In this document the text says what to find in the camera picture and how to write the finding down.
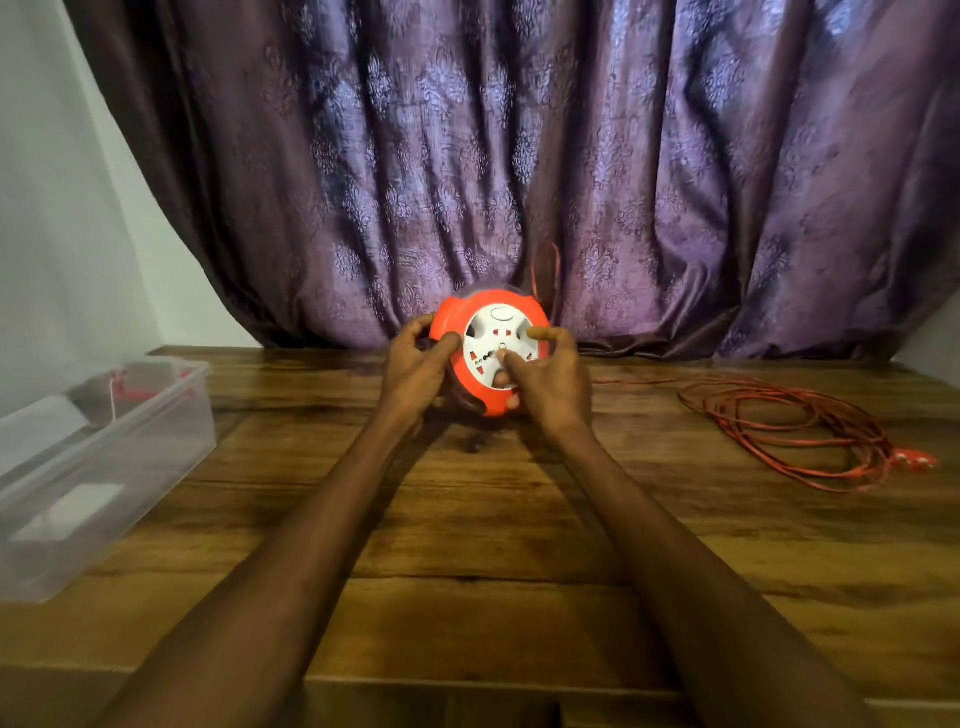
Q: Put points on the clear plastic storage box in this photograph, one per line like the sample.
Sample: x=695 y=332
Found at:
x=90 y=465

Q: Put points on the person's right hand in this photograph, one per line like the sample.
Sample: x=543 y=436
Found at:
x=551 y=386

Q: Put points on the person's left forearm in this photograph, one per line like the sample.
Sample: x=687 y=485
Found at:
x=270 y=585

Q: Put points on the purple patterned curtain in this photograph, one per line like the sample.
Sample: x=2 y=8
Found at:
x=525 y=165

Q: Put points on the person's right thumb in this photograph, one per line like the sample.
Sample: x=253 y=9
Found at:
x=517 y=361

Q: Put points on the orange plug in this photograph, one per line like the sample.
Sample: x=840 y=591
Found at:
x=916 y=458

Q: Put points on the person's left hand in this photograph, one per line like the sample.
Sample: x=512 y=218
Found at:
x=409 y=375

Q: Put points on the person's right forearm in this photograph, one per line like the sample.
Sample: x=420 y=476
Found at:
x=697 y=592

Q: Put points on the person's left thumb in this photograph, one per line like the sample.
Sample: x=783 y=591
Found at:
x=442 y=348

